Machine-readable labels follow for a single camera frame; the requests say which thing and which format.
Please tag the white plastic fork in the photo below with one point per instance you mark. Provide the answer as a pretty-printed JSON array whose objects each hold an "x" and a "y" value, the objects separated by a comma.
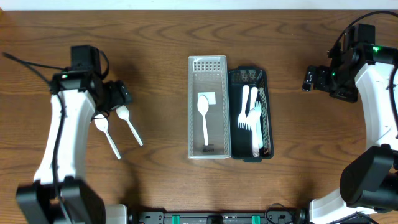
[
  {"x": 242, "y": 115},
  {"x": 253, "y": 98}
]

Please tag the white label in clear basket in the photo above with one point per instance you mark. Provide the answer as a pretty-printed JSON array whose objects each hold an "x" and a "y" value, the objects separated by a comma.
[{"x": 210, "y": 96}]

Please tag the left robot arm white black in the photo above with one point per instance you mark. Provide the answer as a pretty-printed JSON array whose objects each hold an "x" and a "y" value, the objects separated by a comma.
[{"x": 59, "y": 192}]

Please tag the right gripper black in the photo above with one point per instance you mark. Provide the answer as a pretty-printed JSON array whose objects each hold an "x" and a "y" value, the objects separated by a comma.
[{"x": 321, "y": 84}]

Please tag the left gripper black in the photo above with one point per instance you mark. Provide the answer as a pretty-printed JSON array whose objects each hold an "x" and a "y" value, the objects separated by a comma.
[{"x": 121, "y": 94}]

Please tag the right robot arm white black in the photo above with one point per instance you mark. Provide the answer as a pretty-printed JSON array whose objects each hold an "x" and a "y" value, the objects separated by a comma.
[{"x": 366, "y": 72}]

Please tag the black plastic basket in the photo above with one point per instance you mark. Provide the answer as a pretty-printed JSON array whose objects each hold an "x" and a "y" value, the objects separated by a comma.
[{"x": 241, "y": 139}]

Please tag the white utensil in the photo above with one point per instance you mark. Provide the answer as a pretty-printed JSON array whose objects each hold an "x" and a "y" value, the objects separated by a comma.
[
  {"x": 107, "y": 132},
  {"x": 124, "y": 114}
]

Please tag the clear plastic basket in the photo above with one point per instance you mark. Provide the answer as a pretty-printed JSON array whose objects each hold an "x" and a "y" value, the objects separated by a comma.
[{"x": 208, "y": 74}]

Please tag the white plastic spoon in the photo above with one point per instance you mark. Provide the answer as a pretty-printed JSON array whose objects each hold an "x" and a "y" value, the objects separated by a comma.
[
  {"x": 203, "y": 107},
  {"x": 252, "y": 120}
]

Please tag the black mounting rail front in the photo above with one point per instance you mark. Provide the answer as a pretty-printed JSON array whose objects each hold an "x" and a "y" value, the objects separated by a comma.
[{"x": 275, "y": 214}]

